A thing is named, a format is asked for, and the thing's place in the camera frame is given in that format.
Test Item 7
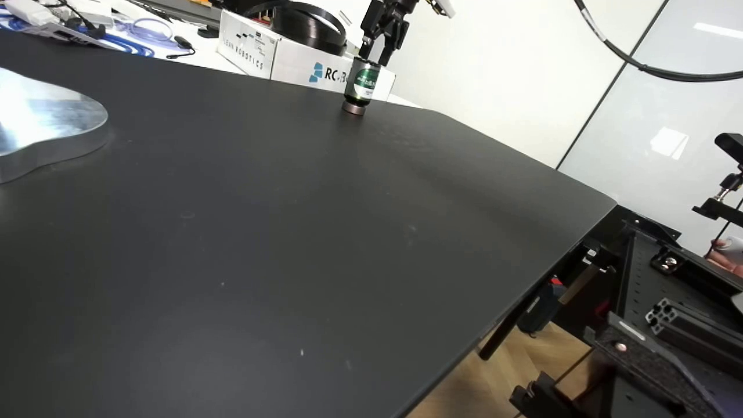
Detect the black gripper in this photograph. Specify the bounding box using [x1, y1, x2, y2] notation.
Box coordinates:
[358, 0, 418, 65]

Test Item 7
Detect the green medicine bottle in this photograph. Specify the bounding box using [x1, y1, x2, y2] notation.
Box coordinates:
[344, 58, 381, 115]

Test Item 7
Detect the white Robotiq cardboard box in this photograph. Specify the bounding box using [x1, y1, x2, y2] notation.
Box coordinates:
[216, 6, 396, 99]

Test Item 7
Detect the blue plastic packaging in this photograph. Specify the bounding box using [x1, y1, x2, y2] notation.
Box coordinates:
[0, 6, 196, 58]

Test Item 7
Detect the black optical breadboard base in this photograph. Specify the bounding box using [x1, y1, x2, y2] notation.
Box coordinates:
[511, 208, 743, 418]

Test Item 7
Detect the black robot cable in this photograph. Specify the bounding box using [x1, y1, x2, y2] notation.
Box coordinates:
[572, 0, 743, 84]

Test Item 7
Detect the black camera stand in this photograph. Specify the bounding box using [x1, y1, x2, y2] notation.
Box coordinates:
[694, 131, 743, 252]

